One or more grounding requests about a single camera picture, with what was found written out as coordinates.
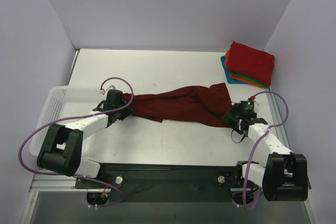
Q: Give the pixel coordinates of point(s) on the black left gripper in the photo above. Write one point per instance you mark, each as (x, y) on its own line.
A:
(125, 111)

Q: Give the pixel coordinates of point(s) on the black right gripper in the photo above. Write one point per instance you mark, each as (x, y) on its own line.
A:
(231, 117)

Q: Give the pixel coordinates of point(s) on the dark maroon t-shirt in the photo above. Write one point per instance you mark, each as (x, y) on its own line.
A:
(199, 104)

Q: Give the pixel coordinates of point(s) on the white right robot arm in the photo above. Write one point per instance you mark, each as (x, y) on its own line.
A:
(280, 173)

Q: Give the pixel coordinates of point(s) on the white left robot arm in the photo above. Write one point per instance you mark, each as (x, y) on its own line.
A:
(61, 151)

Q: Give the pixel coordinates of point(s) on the folded green t-shirt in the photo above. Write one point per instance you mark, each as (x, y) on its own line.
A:
(247, 80)

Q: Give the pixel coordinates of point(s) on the folded blue t-shirt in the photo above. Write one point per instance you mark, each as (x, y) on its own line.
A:
(228, 78)

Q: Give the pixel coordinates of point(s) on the white plastic basket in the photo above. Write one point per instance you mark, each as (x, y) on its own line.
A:
(64, 102)

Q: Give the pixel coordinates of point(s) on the folded orange t-shirt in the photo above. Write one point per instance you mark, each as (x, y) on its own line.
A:
(236, 78)

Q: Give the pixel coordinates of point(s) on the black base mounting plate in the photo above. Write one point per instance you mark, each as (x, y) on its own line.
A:
(164, 183)

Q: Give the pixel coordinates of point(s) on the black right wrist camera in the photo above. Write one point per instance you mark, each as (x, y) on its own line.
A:
(247, 106)

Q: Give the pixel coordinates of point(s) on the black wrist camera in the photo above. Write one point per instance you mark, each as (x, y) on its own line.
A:
(113, 100)
(247, 106)

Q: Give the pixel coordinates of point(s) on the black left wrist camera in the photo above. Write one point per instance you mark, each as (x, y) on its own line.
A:
(113, 100)

